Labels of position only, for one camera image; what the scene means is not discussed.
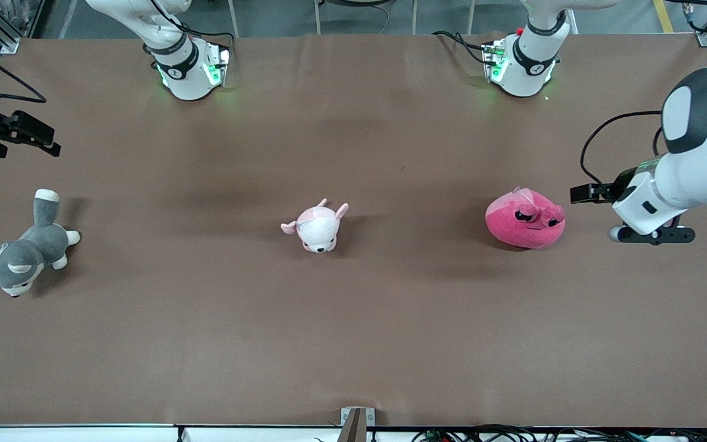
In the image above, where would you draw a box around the brown table cover mat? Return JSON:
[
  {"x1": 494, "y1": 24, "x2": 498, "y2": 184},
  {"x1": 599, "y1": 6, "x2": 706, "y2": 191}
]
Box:
[{"x1": 0, "y1": 34, "x2": 707, "y2": 428}]

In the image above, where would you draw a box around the white table edge rail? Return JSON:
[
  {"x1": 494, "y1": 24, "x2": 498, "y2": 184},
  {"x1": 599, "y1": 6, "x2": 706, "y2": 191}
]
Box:
[{"x1": 0, "y1": 422, "x2": 412, "y2": 442}]

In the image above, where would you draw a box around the light pink plush dog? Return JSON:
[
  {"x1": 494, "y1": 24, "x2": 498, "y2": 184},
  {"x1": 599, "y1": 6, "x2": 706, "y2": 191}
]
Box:
[{"x1": 280, "y1": 198, "x2": 349, "y2": 254}]

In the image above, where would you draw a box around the small metal table bracket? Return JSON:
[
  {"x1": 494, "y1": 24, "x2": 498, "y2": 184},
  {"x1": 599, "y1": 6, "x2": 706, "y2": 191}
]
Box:
[{"x1": 340, "y1": 406, "x2": 376, "y2": 442}]

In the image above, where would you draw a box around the grey husky plush toy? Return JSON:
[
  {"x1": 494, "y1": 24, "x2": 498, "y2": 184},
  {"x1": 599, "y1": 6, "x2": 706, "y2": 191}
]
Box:
[{"x1": 0, "y1": 189, "x2": 82, "y2": 298}]

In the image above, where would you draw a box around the black arm base cable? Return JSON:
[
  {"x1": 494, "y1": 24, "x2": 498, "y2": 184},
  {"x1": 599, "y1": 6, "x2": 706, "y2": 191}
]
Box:
[
  {"x1": 432, "y1": 31, "x2": 490, "y2": 66},
  {"x1": 148, "y1": 0, "x2": 236, "y2": 62}
]

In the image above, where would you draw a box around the hot pink round plush toy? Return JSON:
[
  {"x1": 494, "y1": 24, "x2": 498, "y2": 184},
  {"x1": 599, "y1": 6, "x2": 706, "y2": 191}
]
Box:
[{"x1": 485, "y1": 187, "x2": 566, "y2": 250}]

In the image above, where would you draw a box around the tangled black cable bundle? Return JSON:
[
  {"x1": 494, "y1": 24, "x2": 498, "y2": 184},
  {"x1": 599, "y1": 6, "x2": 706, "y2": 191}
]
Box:
[{"x1": 412, "y1": 424, "x2": 707, "y2": 442}]

